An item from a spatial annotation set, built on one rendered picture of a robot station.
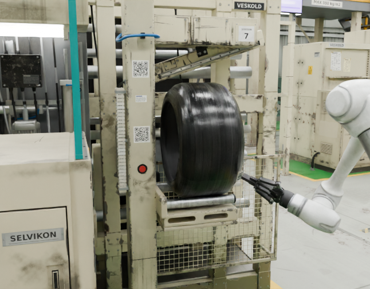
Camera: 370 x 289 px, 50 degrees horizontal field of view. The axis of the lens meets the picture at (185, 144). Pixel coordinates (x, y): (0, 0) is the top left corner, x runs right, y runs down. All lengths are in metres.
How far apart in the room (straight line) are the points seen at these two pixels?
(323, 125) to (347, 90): 5.27
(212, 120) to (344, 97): 0.62
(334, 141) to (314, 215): 4.74
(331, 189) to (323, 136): 4.78
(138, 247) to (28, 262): 0.90
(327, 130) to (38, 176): 5.75
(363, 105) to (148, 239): 1.14
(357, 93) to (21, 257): 1.06
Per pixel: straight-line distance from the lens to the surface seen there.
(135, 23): 1.81
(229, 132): 1.73
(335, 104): 1.34
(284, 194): 1.77
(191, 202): 1.86
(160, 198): 1.79
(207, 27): 2.16
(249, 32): 2.25
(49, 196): 1.09
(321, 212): 1.75
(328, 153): 6.55
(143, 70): 1.80
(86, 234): 1.13
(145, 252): 1.98
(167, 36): 2.10
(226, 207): 1.93
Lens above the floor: 1.48
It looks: 10 degrees down
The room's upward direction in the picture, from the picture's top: straight up
